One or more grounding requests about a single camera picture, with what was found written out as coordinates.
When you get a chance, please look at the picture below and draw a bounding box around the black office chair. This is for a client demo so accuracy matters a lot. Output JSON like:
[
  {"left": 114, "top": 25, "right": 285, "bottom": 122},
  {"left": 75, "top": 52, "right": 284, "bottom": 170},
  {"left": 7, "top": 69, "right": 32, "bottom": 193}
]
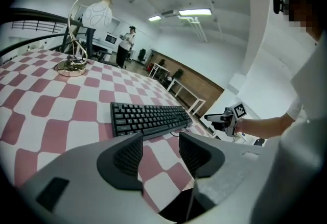
[
  {"left": 137, "top": 48, "right": 147, "bottom": 63},
  {"left": 171, "top": 68, "right": 185, "bottom": 80}
]

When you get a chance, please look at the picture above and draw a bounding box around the person's right forearm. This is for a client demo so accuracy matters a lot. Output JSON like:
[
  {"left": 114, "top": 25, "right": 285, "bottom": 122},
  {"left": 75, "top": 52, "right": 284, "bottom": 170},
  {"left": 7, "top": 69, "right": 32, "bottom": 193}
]
[{"left": 235, "top": 112, "right": 298, "bottom": 140}]

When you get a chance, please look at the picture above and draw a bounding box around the ceiling air conditioner unit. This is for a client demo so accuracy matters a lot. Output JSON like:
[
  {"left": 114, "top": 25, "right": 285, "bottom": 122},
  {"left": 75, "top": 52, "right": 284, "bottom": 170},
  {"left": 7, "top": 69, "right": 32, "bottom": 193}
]
[{"left": 160, "top": 9, "right": 180, "bottom": 18}]

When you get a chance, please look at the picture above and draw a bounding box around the black metal railing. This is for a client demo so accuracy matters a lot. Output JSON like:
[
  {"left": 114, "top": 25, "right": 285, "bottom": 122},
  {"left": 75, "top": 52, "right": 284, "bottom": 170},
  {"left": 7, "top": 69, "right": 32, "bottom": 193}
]
[{"left": 0, "top": 7, "right": 90, "bottom": 58}]

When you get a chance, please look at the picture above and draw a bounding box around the person's white shirt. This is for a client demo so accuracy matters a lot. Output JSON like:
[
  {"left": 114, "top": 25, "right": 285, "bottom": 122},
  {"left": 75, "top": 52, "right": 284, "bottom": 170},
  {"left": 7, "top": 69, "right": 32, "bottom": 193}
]
[{"left": 249, "top": 29, "right": 327, "bottom": 224}]

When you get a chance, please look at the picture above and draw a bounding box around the small white table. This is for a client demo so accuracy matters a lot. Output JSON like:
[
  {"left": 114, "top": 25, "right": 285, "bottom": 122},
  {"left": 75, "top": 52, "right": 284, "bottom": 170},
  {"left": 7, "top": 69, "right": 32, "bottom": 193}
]
[{"left": 148, "top": 62, "right": 171, "bottom": 80}]

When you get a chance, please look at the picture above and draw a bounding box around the black computer keyboard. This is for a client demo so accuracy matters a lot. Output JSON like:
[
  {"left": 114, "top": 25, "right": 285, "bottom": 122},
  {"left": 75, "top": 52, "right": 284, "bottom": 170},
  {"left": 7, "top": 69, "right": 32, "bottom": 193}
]
[{"left": 110, "top": 102, "right": 194, "bottom": 141}]

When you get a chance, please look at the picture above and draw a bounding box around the black keyboard cable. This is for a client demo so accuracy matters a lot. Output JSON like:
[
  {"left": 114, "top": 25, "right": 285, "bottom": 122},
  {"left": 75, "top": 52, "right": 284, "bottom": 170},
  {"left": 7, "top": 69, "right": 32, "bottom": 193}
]
[{"left": 169, "top": 127, "right": 191, "bottom": 138}]

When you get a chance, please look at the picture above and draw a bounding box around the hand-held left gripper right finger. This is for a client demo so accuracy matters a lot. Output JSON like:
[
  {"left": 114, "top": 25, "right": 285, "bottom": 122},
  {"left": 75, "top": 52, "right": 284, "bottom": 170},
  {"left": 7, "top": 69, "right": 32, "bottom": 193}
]
[{"left": 178, "top": 132, "right": 264, "bottom": 210}]

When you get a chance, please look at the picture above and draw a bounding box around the pink white checked tablecloth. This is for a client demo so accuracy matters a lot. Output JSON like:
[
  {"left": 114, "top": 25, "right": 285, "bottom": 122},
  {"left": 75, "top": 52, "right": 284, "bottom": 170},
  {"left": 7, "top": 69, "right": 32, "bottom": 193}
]
[{"left": 0, "top": 48, "right": 218, "bottom": 213}]

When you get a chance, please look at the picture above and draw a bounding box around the person's head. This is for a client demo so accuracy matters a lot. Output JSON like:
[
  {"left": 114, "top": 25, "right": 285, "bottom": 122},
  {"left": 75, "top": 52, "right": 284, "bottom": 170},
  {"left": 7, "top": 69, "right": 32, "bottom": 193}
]
[{"left": 283, "top": 0, "right": 323, "bottom": 41}]

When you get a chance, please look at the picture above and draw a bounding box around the gold table lamp white globe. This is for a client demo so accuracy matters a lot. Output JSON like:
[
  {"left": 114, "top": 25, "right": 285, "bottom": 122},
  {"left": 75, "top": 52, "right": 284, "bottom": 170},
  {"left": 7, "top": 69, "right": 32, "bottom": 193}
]
[{"left": 53, "top": 0, "right": 116, "bottom": 78}]

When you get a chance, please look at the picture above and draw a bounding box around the large white table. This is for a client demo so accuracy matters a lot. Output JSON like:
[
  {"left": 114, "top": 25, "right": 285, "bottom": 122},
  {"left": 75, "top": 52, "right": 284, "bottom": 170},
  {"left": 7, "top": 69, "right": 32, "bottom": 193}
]
[{"left": 167, "top": 77, "right": 207, "bottom": 116}]

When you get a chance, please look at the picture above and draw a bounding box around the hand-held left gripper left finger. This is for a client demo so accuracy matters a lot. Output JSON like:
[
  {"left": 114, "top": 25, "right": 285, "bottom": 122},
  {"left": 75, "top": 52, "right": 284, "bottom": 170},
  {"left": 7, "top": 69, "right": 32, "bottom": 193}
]
[{"left": 17, "top": 132, "right": 177, "bottom": 224}]

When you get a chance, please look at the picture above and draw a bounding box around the long rectangular ceiling light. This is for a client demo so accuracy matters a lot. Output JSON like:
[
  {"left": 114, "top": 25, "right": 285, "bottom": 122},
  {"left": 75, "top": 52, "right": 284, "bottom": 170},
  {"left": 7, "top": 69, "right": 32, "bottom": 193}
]
[{"left": 178, "top": 8, "right": 213, "bottom": 16}]

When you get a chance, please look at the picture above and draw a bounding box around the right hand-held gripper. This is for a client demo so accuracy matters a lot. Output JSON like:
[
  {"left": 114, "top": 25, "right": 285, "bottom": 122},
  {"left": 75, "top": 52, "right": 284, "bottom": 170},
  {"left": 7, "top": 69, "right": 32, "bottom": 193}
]
[{"left": 204, "top": 102, "right": 248, "bottom": 137}]

